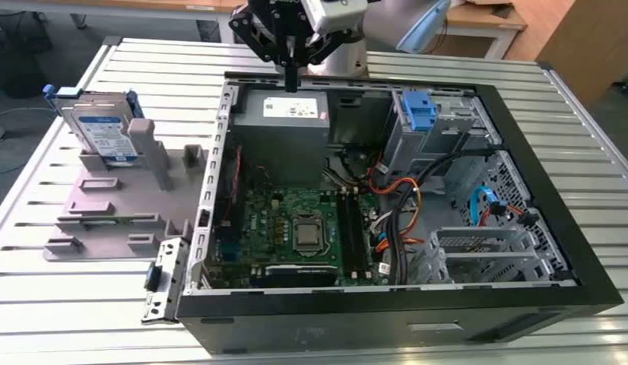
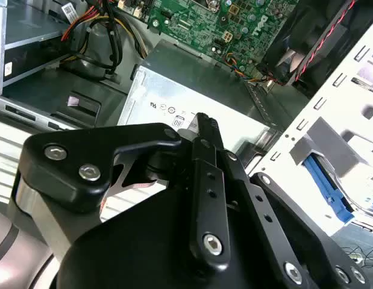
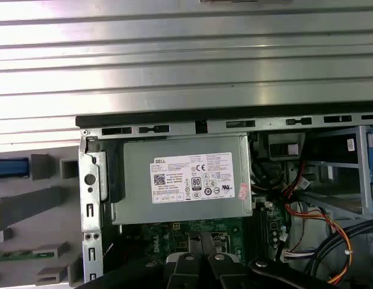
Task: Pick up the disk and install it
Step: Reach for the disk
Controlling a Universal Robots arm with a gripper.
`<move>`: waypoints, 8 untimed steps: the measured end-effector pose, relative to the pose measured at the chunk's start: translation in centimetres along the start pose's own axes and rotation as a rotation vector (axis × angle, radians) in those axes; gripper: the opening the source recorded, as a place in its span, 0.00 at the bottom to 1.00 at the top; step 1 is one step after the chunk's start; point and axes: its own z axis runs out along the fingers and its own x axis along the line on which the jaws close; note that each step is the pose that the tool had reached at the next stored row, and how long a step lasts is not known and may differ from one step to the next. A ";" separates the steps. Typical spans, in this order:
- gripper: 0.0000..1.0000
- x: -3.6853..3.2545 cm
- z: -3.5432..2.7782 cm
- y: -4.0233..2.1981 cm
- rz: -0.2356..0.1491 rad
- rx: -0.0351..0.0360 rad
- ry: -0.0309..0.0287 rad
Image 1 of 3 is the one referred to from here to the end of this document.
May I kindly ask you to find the black plastic cover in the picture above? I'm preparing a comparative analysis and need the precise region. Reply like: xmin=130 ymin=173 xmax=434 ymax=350
xmin=326 ymin=90 xmax=396 ymax=148

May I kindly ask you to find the green motherboard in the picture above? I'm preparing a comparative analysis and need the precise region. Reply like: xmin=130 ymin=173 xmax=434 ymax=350
xmin=210 ymin=186 xmax=390 ymax=288

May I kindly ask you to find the power wire with black connector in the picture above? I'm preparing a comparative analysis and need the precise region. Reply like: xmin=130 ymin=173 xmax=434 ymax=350
xmin=488 ymin=203 xmax=542 ymax=231

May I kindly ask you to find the black graphics card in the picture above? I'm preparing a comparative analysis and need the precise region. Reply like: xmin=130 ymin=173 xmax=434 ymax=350
xmin=252 ymin=262 xmax=341 ymax=289

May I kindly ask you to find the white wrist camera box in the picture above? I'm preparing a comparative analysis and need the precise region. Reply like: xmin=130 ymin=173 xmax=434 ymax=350
xmin=300 ymin=0 xmax=368 ymax=34

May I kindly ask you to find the blue VGA connector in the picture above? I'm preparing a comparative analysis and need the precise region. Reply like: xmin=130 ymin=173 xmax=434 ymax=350
xmin=144 ymin=262 xmax=164 ymax=294

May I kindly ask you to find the black waste bin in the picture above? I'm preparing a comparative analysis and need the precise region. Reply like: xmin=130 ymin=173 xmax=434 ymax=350
xmin=0 ymin=9 xmax=53 ymax=100

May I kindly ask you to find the silver CPU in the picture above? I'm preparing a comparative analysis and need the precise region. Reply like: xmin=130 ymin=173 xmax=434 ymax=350
xmin=296 ymin=223 xmax=322 ymax=244

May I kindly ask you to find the grey power supply unit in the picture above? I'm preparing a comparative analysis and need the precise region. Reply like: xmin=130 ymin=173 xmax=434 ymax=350
xmin=229 ymin=89 xmax=330 ymax=191

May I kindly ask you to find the hard disk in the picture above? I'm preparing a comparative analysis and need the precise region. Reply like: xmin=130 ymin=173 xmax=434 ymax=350
xmin=41 ymin=85 xmax=142 ymax=167

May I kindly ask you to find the blue plastic drive latch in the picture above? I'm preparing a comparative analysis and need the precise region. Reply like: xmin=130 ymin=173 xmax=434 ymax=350
xmin=401 ymin=90 xmax=440 ymax=133

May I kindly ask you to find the thick black cable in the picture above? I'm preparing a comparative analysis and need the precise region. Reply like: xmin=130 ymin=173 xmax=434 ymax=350
xmin=393 ymin=151 xmax=500 ymax=285
xmin=386 ymin=150 xmax=497 ymax=285

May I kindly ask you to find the green RAM stick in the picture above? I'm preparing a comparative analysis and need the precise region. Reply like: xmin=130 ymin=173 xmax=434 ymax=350
xmin=78 ymin=215 xmax=160 ymax=225

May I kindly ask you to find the metal slot retention bracket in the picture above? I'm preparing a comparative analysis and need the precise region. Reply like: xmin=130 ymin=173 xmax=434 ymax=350
xmin=138 ymin=236 xmax=189 ymax=327

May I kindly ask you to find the CPU socket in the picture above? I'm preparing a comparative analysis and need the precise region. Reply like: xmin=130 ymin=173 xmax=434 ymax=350
xmin=290 ymin=212 xmax=329 ymax=256

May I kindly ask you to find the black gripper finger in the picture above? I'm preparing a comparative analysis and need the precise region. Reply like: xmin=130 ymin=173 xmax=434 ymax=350
xmin=228 ymin=10 xmax=293 ymax=93
xmin=290 ymin=29 xmax=366 ymax=93

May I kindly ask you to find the orange power wire bundle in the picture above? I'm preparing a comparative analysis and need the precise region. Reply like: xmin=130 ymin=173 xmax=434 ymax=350
xmin=366 ymin=176 xmax=426 ymax=254

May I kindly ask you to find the black RAM slot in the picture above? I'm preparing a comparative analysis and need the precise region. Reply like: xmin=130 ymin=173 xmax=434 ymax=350
xmin=349 ymin=187 xmax=370 ymax=281
xmin=341 ymin=187 xmax=364 ymax=281
xmin=336 ymin=187 xmax=358 ymax=281

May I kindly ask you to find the wooden cabinet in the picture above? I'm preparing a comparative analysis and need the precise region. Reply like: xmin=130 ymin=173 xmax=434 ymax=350
xmin=502 ymin=0 xmax=628 ymax=110

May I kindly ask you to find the grey parts rack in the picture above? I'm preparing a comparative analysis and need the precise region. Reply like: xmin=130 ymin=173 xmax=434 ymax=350
xmin=41 ymin=117 xmax=216 ymax=263

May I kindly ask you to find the black PC case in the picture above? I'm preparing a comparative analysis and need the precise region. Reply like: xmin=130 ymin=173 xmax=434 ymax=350
xmin=173 ymin=70 xmax=626 ymax=357

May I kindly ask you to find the blue SATA wire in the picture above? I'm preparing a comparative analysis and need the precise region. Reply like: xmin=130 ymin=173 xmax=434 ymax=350
xmin=473 ymin=185 xmax=501 ymax=228

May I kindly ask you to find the metal disk bay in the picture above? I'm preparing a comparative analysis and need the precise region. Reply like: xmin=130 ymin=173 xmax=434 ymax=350
xmin=428 ymin=226 xmax=573 ymax=285

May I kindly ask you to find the wooden top white desk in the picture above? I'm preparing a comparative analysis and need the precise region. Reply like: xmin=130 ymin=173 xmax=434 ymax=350
xmin=434 ymin=0 xmax=528 ymax=60
xmin=36 ymin=0 xmax=253 ymax=45

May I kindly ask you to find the metal drive cage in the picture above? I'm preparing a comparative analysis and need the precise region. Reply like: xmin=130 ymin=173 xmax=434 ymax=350
xmin=382 ymin=87 xmax=502 ymax=183

